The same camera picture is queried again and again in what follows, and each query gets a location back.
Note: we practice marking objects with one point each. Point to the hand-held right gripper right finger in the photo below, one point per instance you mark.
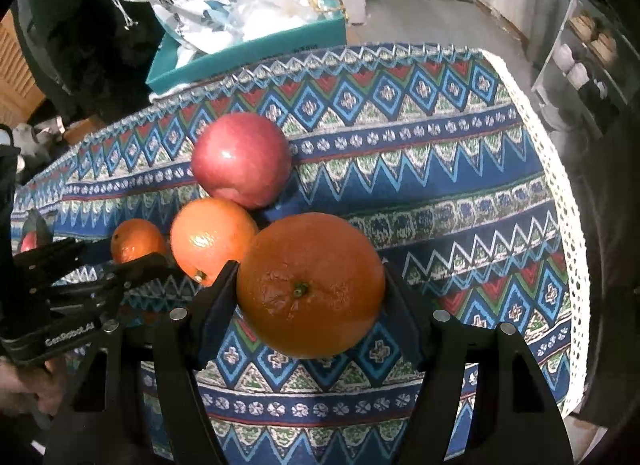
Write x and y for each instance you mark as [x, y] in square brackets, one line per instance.
[405, 315]

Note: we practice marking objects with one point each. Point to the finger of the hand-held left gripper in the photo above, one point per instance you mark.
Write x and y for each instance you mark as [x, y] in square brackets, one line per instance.
[50, 257]
[125, 275]

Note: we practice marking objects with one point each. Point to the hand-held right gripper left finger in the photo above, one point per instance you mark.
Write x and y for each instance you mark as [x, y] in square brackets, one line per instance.
[217, 315]

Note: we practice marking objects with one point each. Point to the small orange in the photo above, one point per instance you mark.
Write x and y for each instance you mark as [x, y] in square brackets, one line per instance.
[135, 240]

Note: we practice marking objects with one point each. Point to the large orange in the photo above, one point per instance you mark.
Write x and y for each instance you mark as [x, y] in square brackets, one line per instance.
[310, 285]

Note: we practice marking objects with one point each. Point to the person's left hand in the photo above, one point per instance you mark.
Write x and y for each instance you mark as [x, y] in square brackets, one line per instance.
[35, 390]

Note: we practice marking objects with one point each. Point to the red apple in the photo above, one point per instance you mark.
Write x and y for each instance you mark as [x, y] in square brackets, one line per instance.
[27, 243]
[240, 165]

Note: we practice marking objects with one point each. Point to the medium orange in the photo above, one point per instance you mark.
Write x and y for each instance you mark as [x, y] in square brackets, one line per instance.
[210, 240]

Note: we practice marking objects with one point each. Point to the grey clothes pile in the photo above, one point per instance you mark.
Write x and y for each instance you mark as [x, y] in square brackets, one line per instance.
[32, 140]

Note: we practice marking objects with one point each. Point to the blue patterned tablecloth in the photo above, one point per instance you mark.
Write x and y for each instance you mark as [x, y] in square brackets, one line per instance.
[425, 170]

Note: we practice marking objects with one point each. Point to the wooden louvered closet door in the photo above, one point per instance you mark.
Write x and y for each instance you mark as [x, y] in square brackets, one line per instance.
[17, 70]

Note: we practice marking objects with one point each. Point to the long black coat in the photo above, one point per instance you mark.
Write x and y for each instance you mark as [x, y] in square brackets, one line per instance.
[90, 55]

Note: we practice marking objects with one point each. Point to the teal plastic crate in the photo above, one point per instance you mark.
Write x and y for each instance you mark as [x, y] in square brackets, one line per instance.
[240, 60]

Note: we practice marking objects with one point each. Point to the white shoe rack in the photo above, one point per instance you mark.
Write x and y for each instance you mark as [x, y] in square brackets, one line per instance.
[555, 75]

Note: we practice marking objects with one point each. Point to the clear plastic bag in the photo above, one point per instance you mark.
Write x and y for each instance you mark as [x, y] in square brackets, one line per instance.
[270, 10]

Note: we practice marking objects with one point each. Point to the shoe rack with shoes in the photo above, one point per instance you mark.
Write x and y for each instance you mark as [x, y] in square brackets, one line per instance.
[587, 55]

